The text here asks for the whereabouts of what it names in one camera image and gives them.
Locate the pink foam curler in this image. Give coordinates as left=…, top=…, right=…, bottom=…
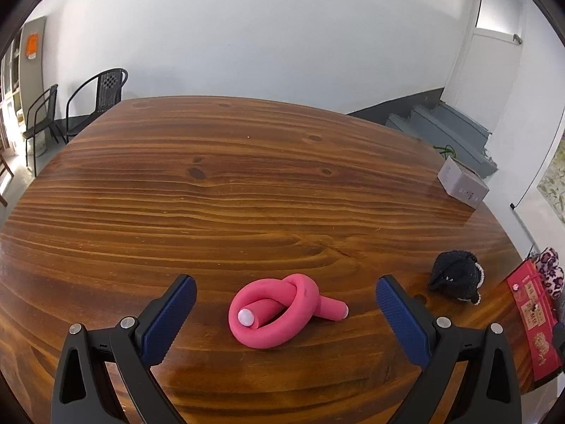
left=228, top=274, right=350, bottom=349

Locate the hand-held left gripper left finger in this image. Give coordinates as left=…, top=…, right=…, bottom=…
left=50, top=274, right=198, bottom=424

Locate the pink tin container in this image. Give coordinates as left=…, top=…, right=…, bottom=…
left=504, top=258, right=565, bottom=381

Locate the white shelf unit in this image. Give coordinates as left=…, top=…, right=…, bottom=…
left=0, top=48, right=23, bottom=160

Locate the grey staircase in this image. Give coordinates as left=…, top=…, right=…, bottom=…
left=349, top=88, right=498, bottom=179

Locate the grey tin box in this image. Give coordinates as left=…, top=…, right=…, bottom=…
left=437, top=156, right=490, bottom=209

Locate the dark knit hat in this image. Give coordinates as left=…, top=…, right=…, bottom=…
left=427, top=250, right=485, bottom=306

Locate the black metal chair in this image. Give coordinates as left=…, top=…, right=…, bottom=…
left=22, top=84, right=60, bottom=166

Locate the black chair patterned back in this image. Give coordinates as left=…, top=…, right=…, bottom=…
left=66, top=68, right=129, bottom=142

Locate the grey cabinet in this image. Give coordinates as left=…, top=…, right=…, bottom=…
left=18, top=15, right=47, bottom=98

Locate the leopard print cloth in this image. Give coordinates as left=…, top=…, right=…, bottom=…
left=532, top=247, right=565, bottom=300

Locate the landscape scroll painting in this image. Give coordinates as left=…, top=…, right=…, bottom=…
left=510, top=139, right=565, bottom=248

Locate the white door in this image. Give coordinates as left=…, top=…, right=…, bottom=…
left=444, top=0, right=528, bottom=142

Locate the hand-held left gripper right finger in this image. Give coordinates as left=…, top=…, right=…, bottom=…
left=375, top=274, right=524, bottom=424

